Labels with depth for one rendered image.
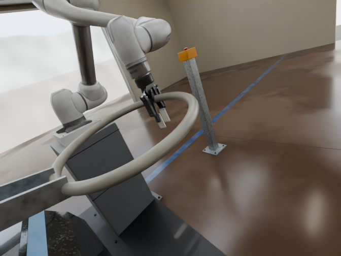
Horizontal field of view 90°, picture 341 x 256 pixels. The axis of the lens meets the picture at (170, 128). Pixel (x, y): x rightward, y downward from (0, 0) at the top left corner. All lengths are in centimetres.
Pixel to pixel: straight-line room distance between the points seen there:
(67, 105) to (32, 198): 95
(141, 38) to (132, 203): 122
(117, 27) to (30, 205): 55
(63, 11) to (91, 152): 78
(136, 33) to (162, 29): 13
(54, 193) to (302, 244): 118
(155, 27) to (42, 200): 66
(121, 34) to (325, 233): 136
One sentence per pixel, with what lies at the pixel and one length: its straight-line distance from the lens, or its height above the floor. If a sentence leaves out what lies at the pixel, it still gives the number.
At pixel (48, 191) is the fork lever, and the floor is 93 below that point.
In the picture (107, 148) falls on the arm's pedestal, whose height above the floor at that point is 66.
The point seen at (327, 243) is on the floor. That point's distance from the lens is 131.
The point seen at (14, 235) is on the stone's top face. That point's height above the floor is 83.
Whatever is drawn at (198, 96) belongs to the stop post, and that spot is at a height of 65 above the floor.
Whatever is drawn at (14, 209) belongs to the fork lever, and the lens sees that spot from 45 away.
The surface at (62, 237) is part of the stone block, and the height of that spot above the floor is 77.
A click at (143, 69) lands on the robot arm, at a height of 108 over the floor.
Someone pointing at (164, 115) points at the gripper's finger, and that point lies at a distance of 79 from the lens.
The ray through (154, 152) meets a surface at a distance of 35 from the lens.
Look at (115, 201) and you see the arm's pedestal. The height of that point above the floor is 27.
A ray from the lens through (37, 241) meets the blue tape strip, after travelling 59.
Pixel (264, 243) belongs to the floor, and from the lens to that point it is 127.
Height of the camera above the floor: 109
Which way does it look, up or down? 22 degrees down
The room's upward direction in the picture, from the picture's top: 21 degrees counter-clockwise
